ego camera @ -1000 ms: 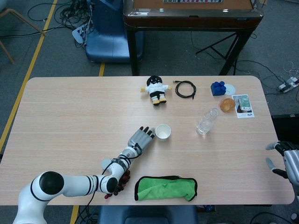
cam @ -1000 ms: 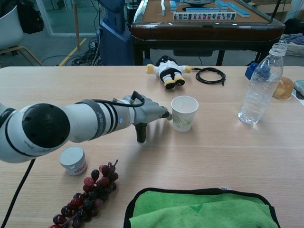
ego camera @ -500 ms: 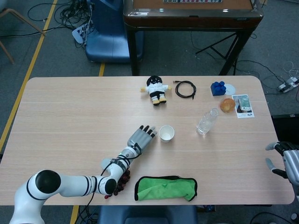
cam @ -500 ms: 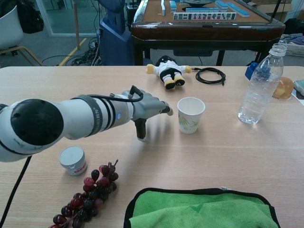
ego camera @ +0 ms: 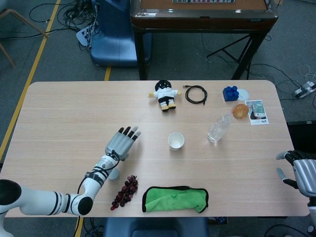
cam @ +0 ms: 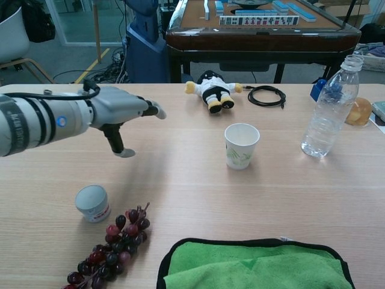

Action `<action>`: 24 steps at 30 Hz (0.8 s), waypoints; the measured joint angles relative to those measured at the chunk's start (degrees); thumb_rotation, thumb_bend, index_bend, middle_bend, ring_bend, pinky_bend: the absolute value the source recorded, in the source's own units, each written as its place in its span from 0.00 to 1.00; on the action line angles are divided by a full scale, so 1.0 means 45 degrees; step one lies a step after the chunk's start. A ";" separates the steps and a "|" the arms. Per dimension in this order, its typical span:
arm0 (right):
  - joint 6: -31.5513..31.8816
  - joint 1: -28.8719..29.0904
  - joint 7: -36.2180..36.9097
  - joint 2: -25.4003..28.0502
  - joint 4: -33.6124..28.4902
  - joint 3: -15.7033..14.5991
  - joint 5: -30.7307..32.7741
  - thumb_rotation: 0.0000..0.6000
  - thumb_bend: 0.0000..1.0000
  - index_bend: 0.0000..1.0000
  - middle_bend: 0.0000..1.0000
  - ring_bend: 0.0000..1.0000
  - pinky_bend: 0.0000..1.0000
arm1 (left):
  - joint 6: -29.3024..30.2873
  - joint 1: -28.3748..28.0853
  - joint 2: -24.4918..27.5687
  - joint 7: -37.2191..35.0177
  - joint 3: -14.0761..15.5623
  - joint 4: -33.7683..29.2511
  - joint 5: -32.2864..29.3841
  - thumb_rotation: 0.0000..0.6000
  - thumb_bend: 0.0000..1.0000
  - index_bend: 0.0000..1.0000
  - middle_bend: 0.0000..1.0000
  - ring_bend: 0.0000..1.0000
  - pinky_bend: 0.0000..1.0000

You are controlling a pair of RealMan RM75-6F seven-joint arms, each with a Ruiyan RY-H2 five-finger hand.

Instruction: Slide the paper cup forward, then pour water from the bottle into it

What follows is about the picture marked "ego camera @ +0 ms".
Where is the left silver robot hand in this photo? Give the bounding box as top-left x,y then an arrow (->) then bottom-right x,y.
105,125 -> 142,161

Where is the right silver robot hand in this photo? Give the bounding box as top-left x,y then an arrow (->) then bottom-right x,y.
276,150 -> 316,198

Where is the small white paper cup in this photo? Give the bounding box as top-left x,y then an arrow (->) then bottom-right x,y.
168,132 -> 185,152

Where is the clear plastic bottle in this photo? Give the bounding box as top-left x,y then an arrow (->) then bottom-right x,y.
206,114 -> 232,144

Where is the small grey round lid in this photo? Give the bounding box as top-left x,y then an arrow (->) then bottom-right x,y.
108,168 -> 121,181

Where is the black box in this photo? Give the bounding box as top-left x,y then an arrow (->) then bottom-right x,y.
286,120 -> 316,154

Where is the dark red grape bunch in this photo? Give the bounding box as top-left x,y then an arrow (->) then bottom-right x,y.
110,174 -> 139,212

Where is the black-haired plush doll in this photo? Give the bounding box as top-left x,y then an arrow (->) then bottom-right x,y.
148,79 -> 182,112

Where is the printed photo card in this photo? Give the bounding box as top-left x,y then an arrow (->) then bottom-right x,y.
244,99 -> 269,126

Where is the green black-edged microfiber cloth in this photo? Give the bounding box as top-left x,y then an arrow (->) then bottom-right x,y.
142,185 -> 209,213

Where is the grey floor power strip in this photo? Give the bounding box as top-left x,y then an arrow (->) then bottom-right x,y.
293,81 -> 316,97

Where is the dark blue padded seat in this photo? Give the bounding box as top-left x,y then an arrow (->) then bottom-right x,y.
102,217 -> 209,237

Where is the white round disc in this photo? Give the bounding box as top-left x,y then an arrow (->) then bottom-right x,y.
237,88 -> 249,101

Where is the blue toy building block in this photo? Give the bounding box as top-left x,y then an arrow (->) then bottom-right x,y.
222,85 -> 239,102

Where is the white power strip with plugs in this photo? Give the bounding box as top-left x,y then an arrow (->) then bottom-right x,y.
76,24 -> 96,47

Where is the black tripod stand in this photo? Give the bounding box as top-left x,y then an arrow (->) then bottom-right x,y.
206,34 -> 252,65

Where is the brown mahjong table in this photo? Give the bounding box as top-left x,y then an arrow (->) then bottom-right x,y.
130,0 -> 279,81

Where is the face-up mahjong tile row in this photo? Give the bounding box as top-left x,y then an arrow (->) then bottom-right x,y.
172,0 -> 235,4

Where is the white wooden-legged chair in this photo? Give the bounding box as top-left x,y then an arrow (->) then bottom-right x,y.
0,8 -> 49,68

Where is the coiled black cable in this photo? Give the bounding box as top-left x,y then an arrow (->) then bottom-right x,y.
182,84 -> 208,107

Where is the black floor cable bundle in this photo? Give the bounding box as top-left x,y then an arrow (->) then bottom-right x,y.
29,0 -> 99,51

